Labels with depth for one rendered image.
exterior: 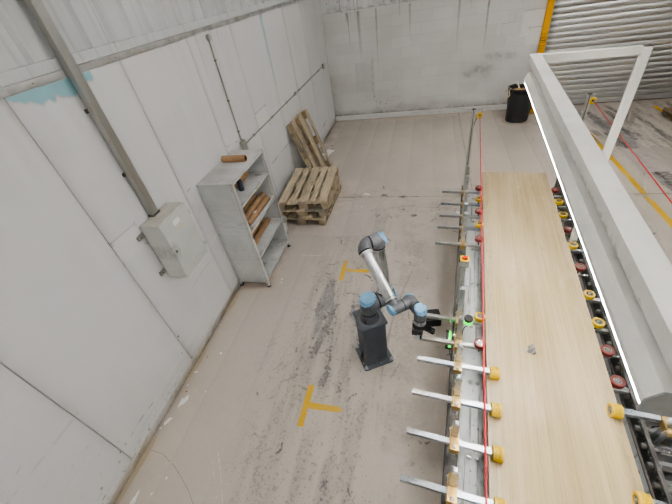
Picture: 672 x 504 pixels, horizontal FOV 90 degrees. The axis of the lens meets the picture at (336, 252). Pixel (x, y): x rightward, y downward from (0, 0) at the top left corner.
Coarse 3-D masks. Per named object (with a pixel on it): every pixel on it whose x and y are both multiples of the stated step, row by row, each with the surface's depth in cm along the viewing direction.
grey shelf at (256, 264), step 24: (216, 168) 393; (240, 168) 383; (264, 168) 437; (216, 192) 366; (240, 192) 402; (264, 192) 462; (216, 216) 389; (240, 216) 381; (264, 216) 490; (240, 240) 406; (264, 240) 448; (288, 240) 508; (240, 264) 434; (264, 264) 469
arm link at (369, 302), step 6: (366, 294) 300; (372, 294) 298; (360, 300) 297; (366, 300) 295; (372, 300) 293; (378, 300) 297; (360, 306) 301; (366, 306) 294; (372, 306) 295; (378, 306) 298; (366, 312) 299; (372, 312) 299
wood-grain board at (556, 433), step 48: (528, 192) 381; (528, 240) 320; (528, 288) 276; (576, 288) 269; (528, 336) 242; (576, 336) 237; (528, 384) 216; (576, 384) 212; (528, 432) 195; (576, 432) 192; (624, 432) 188; (528, 480) 178; (576, 480) 175; (624, 480) 172
